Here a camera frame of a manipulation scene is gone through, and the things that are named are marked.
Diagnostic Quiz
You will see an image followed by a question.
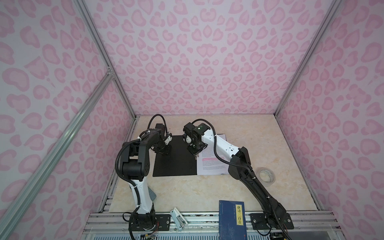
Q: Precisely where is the grey black file folder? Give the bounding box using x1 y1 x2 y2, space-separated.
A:
153 136 199 177

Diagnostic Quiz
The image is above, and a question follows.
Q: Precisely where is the white paper sheet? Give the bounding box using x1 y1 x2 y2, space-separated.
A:
196 145 229 176

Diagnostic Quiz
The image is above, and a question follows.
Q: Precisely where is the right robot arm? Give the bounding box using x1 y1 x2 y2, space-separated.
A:
183 119 287 230

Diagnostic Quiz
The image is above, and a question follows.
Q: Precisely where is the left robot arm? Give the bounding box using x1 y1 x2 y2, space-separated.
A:
115 124 172 229

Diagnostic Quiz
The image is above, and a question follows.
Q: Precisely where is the grey sponge block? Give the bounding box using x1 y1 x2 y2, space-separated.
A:
148 188 157 201

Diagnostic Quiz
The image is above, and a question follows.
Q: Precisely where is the clear tape roll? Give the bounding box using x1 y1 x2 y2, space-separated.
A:
256 168 276 188

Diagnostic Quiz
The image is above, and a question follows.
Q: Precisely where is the blue book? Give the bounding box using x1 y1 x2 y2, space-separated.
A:
219 200 247 240

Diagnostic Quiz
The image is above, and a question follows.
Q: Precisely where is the aluminium diagonal beam left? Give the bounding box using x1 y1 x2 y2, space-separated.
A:
1 73 114 239

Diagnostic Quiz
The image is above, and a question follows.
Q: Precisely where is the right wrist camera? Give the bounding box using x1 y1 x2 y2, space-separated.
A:
185 135 193 145

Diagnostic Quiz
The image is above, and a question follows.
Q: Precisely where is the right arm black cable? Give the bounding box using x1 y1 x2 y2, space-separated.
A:
191 118 292 240

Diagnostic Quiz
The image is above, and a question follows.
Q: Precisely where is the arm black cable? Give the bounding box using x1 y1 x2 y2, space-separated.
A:
191 118 292 240
114 113 168 240

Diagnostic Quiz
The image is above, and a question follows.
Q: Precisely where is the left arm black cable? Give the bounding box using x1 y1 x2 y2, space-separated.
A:
114 113 168 240

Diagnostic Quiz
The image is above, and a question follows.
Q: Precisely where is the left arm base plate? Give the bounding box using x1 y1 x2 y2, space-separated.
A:
129 214 171 232

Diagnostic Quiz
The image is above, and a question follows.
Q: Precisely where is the white bracket on rail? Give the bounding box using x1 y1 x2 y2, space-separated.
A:
170 208 189 232

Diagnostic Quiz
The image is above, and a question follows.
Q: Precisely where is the aluminium rail frame front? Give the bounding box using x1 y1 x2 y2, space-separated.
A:
81 211 345 240

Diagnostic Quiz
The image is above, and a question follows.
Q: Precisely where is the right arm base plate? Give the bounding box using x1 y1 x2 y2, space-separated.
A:
249 213 294 231

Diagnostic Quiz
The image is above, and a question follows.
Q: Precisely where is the aluminium corner post left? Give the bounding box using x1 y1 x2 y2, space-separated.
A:
74 0 137 119

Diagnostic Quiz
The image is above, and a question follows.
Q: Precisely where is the aluminium corner post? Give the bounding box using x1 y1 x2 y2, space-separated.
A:
74 0 137 119
274 0 344 119

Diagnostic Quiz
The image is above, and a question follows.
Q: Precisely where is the aluminium corner post right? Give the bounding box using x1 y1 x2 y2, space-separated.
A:
274 0 344 119

